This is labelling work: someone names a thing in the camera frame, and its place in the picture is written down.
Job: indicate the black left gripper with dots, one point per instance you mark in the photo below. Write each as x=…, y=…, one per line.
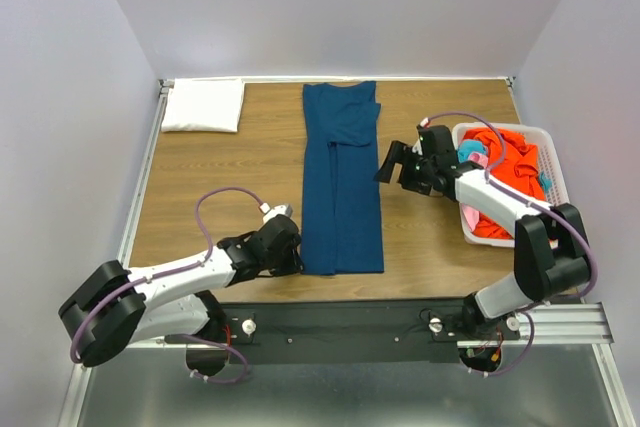
x=294, y=266

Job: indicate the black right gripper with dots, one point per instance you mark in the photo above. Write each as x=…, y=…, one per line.
x=402, y=154

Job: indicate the navy blue t-shirt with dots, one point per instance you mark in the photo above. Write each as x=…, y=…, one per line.
x=341, y=211

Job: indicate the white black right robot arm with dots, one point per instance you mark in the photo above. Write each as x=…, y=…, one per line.
x=551, y=251

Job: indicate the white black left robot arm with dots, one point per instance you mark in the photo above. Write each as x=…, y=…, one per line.
x=115, y=307

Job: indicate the turquoise t-shirt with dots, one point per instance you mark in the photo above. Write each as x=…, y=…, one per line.
x=472, y=150

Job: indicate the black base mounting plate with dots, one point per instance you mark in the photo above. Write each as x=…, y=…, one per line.
x=364, y=331

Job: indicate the pink t-shirt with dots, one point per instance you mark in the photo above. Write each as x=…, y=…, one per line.
x=470, y=214

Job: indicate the orange t-shirt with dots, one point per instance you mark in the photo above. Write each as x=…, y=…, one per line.
x=519, y=169

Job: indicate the white plastic laundry basket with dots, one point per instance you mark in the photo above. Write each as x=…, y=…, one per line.
x=548, y=164

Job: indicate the folded white t-shirt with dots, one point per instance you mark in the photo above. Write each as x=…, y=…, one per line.
x=195, y=105

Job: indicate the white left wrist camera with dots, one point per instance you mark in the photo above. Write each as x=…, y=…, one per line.
x=269, y=212

